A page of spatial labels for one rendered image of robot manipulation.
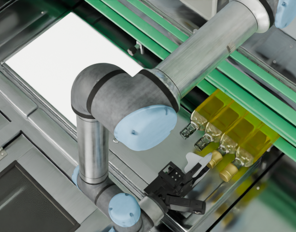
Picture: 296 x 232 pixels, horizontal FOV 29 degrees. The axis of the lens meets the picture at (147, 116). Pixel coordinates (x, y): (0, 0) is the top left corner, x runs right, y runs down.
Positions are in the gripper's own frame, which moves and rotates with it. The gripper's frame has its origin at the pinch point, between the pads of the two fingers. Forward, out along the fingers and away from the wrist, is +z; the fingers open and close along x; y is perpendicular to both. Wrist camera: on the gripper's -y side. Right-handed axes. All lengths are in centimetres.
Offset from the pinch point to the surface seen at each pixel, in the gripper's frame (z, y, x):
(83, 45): 9, 67, 12
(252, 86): 20.1, 2.9, -13.5
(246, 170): 10.2, -5.9, 12.2
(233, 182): 4.6, -5.8, 12.2
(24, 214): -46, 35, 17
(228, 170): 1.0, -5.9, -1.4
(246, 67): 24.1, 8.4, -13.2
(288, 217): 8.7, -24.0, 16.5
